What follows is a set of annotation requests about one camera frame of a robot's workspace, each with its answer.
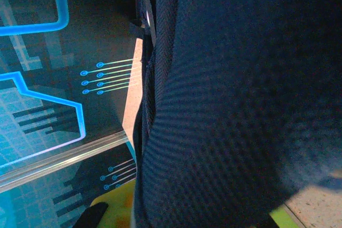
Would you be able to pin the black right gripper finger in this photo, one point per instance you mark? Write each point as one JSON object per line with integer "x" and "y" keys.
{"x": 91, "y": 216}

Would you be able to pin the yellow picture book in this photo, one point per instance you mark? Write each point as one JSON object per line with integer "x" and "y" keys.
{"x": 117, "y": 212}

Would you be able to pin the navy blue backpack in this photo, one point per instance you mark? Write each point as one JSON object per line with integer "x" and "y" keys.
{"x": 240, "y": 78}

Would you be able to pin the aluminium frame post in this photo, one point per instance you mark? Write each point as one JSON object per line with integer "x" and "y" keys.
{"x": 66, "y": 157}

